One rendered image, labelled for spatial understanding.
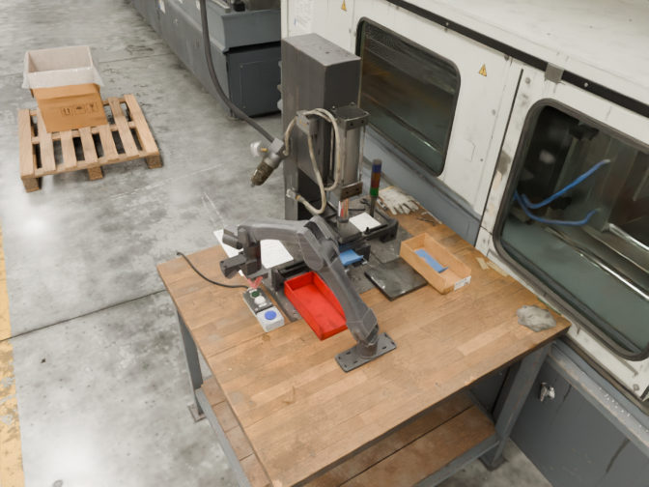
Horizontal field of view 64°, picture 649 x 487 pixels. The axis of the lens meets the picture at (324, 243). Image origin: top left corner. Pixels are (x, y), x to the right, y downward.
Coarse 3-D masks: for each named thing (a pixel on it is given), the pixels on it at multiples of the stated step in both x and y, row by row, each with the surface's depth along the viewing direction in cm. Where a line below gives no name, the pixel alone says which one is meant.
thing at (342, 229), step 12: (312, 204) 197; (348, 204) 178; (324, 216) 189; (336, 216) 182; (348, 216) 182; (336, 228) 184; (348, 228) 184; (336, 240) 183; (348, 240) 182; (360, 240) 187
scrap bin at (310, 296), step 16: (288, 288) 177; (304, 288) 184; (320, 288) 183; (304, 304) 178; (320, 304) 178; (336, 304) 175; (304, 320) 173; (320, 320) 173; (336, 320) 173; (320, 336) 165
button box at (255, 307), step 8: (184, 256) 196; (200, 272) 189; (208, 280) 186; (248, 288) 181; (256, 288) 180; (248, 296) 177; (264, 296) 177; (248, 304) 176; (256, 304) 174; (264, 304) 174; (272, 304) 174; (256, 312) 172
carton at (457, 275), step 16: (416, 240) 200; (432, 240) 199; (400, 256) 200; (416, 256) 191; (432, 256) 200; (448, 256) 193; (432, 272) 186; (448, 272) 193; (464, 272) 189; (448, 288) 184
